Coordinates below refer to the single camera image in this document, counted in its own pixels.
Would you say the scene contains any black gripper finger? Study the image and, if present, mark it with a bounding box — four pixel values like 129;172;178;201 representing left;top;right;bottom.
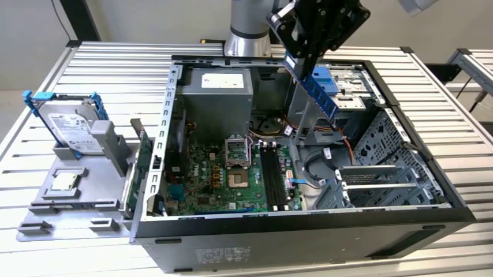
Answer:
269;2;316;80
308;1;372;80

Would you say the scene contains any black RAM slot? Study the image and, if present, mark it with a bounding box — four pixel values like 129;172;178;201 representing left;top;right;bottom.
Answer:
260;141;281;212
269;141;293;212

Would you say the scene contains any blue plastic bay latch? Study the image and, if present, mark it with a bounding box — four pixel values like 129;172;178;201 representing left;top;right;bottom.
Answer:
308;65;333;96

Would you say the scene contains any grey power supply unit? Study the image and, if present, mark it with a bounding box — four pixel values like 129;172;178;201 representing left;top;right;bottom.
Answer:
176;68;256;145

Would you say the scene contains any metal slat side table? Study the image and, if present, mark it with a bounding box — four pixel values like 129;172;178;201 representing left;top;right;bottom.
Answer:
447;48;493;96

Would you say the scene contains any socket locking lever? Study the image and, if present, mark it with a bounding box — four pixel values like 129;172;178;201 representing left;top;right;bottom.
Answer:
249;135;257;170

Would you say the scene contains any metal socket cover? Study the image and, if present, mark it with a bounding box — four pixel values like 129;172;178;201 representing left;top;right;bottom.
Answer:
225;135;252;171

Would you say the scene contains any CPU socket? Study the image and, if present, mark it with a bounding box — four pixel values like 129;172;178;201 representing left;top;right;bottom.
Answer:
228;170;252;188

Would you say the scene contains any grey barred disk bay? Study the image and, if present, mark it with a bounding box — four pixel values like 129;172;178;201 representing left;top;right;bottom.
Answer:
315;164;451;210

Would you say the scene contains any green motherboard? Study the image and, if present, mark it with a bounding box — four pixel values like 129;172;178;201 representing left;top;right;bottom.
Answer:
165;141;305;216

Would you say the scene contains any blue expansion slot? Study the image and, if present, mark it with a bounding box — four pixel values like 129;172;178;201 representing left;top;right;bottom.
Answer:
194;205;268;216

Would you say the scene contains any green graphics card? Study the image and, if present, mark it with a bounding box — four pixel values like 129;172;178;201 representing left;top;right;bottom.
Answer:
125;117;158;219

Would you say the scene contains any blue chipset heatsink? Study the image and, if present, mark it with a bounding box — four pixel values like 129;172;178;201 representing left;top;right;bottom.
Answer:
168;184;188;203

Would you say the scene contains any hard disk in blue carrier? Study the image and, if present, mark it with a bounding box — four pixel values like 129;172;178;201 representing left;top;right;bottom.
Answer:
22;89;112;159

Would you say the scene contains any grey parts rack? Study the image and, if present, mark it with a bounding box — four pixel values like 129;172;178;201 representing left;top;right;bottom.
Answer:
15;119;164;242

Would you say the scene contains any black open PC case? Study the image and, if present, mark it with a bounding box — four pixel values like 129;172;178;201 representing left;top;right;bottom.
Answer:
129;54;478;274

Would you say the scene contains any silver CPU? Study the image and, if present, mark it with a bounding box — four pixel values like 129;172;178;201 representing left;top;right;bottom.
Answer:
53;172;82;191

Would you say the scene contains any coloured power wire bundle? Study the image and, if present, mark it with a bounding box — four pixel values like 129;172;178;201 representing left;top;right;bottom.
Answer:
249;115;299;139

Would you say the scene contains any orange wire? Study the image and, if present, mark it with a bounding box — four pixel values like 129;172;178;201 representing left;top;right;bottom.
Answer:
344;137;359;167

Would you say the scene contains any black looped cable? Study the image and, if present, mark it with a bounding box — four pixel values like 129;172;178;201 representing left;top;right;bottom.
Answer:
303;149;337;189

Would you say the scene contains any black frame post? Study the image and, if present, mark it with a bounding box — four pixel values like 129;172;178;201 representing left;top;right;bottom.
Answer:
58;0;102;48

